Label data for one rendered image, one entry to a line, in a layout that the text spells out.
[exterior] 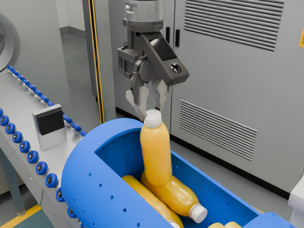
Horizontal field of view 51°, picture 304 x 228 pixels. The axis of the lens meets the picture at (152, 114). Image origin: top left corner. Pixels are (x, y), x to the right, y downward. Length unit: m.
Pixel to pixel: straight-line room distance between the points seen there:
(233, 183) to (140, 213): 1.90
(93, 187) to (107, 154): 0.16
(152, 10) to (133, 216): 0.37
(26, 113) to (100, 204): 0.91
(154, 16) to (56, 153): 0.75
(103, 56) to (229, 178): 1.50
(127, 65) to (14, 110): 0.95
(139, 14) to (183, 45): 1.73
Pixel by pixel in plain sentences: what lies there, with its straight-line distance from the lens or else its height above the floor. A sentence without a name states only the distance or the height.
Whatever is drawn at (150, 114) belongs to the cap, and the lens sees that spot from 0.70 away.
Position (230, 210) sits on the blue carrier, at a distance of 0.78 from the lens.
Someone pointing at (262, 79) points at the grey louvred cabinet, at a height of 0.83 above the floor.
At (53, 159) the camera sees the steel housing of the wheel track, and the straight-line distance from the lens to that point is 1.19.
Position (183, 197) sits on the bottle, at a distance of 0.78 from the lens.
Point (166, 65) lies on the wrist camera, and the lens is 0.58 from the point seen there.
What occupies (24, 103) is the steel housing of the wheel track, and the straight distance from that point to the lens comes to 1.58.
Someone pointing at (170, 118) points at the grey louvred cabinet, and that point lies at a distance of 2.65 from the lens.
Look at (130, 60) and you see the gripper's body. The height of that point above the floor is 1.41.
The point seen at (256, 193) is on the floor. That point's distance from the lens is 2.43.
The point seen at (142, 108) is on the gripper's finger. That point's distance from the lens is 0.67.
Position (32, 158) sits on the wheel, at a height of 0.97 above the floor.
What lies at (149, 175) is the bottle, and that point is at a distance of 0.78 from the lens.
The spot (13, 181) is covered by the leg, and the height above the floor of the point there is 0.30.
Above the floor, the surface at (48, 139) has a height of 0.97.
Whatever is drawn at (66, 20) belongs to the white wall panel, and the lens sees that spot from 5.75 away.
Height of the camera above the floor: 1.64
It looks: 31 degrees down
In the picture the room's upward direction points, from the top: straight up
